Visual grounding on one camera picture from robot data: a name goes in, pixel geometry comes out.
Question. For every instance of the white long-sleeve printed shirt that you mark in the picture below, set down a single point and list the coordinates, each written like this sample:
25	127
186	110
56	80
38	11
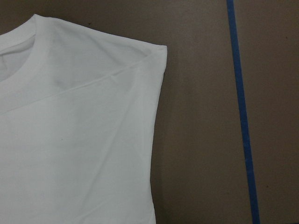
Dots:
77	116

